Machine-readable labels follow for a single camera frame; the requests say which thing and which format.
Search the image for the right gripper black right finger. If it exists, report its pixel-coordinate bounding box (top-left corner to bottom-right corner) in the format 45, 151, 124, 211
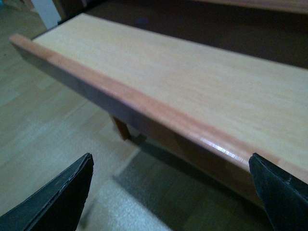
249, 153, 308, 231

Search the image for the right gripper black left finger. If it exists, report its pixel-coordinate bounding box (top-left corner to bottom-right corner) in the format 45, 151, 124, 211
0, 153, 94, 231

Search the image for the wooden pull-out keyboard tray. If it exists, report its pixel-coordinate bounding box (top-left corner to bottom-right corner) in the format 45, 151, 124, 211
10, 13, 308, 205

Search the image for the wooden desk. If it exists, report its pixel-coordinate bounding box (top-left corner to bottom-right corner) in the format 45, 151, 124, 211
64, 0, 308, 68

